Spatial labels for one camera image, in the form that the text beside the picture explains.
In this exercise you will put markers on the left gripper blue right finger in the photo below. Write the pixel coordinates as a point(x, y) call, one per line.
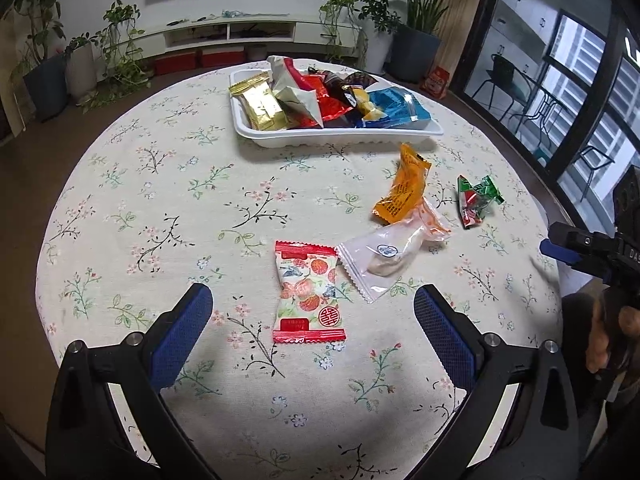
point(452, 335)

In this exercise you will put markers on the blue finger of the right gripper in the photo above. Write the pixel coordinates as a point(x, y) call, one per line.
point(559, 253)

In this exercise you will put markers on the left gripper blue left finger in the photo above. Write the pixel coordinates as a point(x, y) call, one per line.
point(174, 334)

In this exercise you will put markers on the green red candy packet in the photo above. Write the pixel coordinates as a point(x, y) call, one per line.
point(474, 199)

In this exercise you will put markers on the clear orange pastry packet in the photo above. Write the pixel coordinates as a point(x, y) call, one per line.
point(375, 261)

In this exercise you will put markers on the red peach candy packet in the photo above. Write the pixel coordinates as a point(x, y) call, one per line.
point(309, 310)

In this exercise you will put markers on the orange snack packet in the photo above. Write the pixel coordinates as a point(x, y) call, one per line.
point(407, 188)

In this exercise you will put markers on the light blue snack packet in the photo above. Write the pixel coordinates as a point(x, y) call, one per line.
point(400, 109)

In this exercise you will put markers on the gold snack packet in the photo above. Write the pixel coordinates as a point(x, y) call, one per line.
point(259, 103)

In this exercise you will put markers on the white red snack bag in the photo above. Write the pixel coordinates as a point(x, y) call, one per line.
point(289, 87)

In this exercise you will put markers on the blue yellow snack packet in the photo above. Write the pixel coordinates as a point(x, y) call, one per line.
point(370, 110)

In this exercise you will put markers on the person's right hand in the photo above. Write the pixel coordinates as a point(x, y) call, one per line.
point(614, 326)

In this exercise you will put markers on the floral round tablecloth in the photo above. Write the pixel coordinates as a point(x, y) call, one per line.
point(170, 195)

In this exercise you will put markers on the black balcony chair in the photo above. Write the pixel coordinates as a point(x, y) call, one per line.
point(515, 84)

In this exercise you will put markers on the red carton on floor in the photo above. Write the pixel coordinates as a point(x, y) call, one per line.
point(436, 83)

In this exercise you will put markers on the white plastic tray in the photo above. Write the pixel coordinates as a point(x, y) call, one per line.
point(416, 132)

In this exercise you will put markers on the large leaf plant dark pot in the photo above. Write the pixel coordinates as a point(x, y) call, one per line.
point(415, 42)

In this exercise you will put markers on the trailing pothos plant left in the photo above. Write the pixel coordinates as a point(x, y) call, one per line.
point(123, 69)

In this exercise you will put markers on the trailing pothos plant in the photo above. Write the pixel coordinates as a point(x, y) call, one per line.
point(123, 69)
point(342, 31)

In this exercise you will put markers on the left red storage box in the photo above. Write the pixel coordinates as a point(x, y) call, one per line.
point(175, 62)

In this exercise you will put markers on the red storage box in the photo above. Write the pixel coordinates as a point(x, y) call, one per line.
point(222, 57)
point(175, 62)

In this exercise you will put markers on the plant in white ribbed pot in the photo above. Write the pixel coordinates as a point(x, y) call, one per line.
point(80, 73)

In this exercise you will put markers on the right red storage box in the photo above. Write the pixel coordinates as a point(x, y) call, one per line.
point(222, 57)

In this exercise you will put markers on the plant in white pot right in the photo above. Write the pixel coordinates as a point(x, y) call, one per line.
point(378, 25)

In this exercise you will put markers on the tall plant dark pot left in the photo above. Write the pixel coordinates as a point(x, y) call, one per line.
point(41, 68)

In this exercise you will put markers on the small pot under console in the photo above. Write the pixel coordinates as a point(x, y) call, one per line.
point(256, 52)

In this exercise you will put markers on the white tv console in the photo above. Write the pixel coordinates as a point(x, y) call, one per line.
point(281, 32)

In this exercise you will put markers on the trailing pothos plant right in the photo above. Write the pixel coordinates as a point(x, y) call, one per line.
point(342, 31)

